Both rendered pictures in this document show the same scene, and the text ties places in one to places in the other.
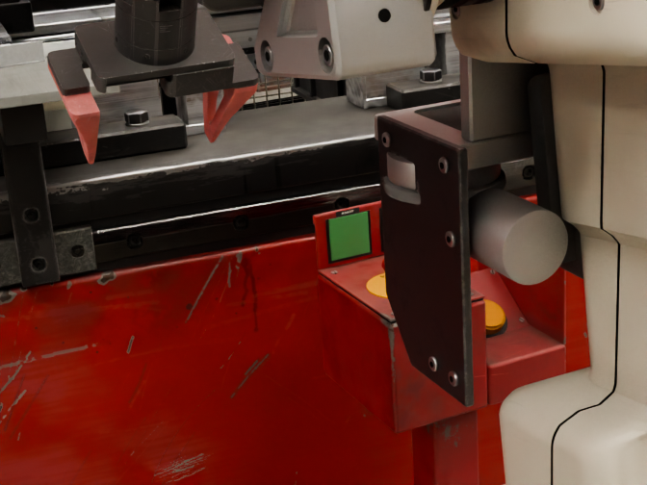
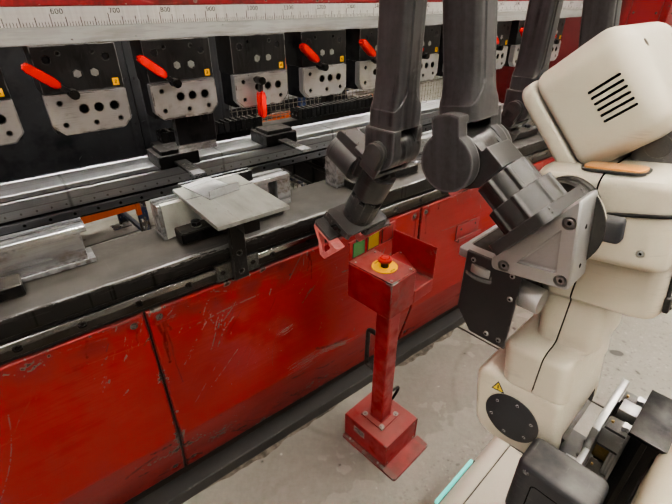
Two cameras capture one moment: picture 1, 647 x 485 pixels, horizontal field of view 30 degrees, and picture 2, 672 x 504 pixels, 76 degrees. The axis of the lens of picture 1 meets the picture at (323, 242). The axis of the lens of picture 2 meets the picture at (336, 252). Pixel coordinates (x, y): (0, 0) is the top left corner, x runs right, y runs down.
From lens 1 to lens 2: 0.48 m
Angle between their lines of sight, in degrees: 21
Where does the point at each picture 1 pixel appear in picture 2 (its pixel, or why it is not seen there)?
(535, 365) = (425, 287)
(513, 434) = (518, 356)
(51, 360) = (243, 303)
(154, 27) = (370, 214)
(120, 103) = not seen: hidden behind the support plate
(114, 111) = not seen: hidden behind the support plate
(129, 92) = not seen: hidden behind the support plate
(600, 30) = (639, 263)
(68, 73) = (328, 230)
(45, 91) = (263, 212)
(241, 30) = (273, 152)
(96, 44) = (339, 218)
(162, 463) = (279, 330)
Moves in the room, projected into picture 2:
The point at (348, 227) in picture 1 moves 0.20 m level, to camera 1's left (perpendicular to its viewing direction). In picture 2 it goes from (359, 245) to (289, 257)
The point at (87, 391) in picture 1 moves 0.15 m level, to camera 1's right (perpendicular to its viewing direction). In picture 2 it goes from (255, 311) to (304, 300)
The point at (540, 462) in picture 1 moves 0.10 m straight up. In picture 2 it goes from (533, 366) to (547, 321)
